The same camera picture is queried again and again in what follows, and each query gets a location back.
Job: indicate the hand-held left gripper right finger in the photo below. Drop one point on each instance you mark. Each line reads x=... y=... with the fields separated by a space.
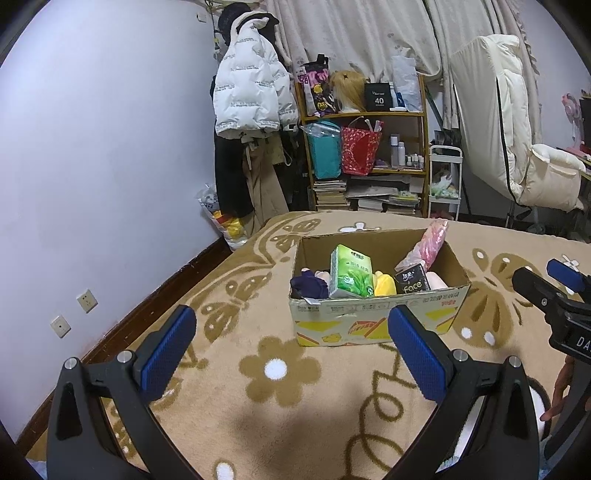
x=415 y=355

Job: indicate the beige flower patterned blanket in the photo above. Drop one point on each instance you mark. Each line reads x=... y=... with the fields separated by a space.
x=258 y=415

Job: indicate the red gift bag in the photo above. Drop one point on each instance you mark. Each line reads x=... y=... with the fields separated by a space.
x=360 y=150

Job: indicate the pink crinkled plastic bag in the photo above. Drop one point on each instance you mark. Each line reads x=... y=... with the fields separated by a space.
x=429 y=242

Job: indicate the wooden shelf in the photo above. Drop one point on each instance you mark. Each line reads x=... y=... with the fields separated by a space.
x=364 y=115

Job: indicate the beige curtain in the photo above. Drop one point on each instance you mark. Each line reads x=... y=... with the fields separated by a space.
x=369 y=32

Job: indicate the person's right hand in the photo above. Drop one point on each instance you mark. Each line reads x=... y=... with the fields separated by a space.
x=558 y=390

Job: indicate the white puffer jacket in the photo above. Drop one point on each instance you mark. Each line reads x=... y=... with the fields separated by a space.
x=251 y=83

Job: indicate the beige hanging pants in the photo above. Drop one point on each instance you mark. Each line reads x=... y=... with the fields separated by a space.
x=265 y=189

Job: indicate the black tissue pack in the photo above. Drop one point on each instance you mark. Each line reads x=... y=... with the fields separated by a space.
x=412 y=280

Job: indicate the white plastic bag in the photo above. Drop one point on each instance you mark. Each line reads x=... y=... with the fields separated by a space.
x=406 y=83

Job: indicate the white cloth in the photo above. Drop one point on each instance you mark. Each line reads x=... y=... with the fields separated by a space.
x=539 y=406

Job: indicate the stack of books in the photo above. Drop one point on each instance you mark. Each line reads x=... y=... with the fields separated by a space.
x=330 y=194

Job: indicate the pile of papers and magazines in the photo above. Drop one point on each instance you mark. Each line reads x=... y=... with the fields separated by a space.
x=383 y=196

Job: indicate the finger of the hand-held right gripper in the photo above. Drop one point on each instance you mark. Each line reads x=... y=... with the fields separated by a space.
x=538 y=288
x=570 y=274

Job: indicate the blond wig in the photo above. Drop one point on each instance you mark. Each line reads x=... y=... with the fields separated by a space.
x=348 y=87

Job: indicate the white padded chair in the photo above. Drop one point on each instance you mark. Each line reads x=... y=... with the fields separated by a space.
x=508 y=115

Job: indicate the pink desk fan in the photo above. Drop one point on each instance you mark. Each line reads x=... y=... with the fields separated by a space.
x=571 y=113

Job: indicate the green tissue pack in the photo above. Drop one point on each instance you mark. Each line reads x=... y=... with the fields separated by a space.
x=352 y=272

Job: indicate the clear plastic bag with toys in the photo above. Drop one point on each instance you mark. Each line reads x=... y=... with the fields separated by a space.
x=226 y=221

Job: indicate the navy dressed plush doll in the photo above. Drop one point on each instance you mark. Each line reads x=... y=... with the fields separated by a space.
x=309 y=284

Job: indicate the teal bag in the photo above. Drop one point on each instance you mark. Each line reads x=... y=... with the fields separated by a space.
x=323 y=152

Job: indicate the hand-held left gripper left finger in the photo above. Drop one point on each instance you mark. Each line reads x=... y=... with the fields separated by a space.
x=168 y=353

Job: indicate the row of small bottles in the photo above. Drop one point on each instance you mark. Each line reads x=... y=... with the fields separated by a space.
x=415 y=161

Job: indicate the white wall socket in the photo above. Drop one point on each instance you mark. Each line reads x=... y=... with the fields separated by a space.
x=87 y=301
x=60 y=326

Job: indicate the black box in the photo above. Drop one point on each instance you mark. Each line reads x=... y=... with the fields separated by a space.
x=378 y=98

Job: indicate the purple printed bag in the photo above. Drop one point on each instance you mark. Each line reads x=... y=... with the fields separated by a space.
x=316 y=87

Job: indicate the dark hanging clothes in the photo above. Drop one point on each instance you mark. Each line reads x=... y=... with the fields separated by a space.
x=231 y=175

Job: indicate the white metal cart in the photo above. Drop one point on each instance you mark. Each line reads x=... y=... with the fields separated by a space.
x=444 y=184

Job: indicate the yellow plush toy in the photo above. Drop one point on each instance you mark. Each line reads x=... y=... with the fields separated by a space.
x=384 y=286

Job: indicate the cardboard box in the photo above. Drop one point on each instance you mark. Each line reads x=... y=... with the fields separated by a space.
x=369 y=318

